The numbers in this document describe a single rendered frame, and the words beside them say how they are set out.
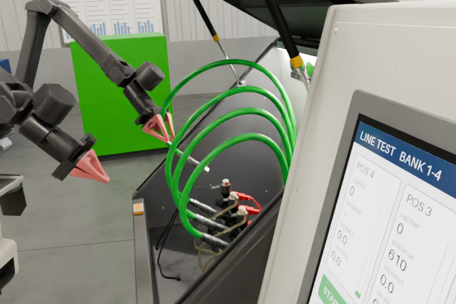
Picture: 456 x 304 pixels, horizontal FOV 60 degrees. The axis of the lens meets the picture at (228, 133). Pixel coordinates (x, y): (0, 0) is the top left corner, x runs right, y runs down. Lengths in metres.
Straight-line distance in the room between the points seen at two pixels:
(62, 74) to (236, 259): 7.20
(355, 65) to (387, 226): 0.22
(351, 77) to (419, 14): 0.12
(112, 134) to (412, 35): 4.08
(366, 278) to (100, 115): 4.02
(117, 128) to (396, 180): 4.06
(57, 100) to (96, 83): 3.47
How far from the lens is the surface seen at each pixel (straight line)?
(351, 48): 0.58
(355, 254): 0.52
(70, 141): 0.88
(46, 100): 0.85
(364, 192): 0.50
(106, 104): 4.34
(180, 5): 7.45
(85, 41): 1.33
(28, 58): 1.50
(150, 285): 1.00
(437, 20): 0.47
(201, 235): 0.83
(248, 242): 0.74
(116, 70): 1.20
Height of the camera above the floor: 1.55
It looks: 18 degrees down
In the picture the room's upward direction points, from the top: 3 degrees counter-clockwise
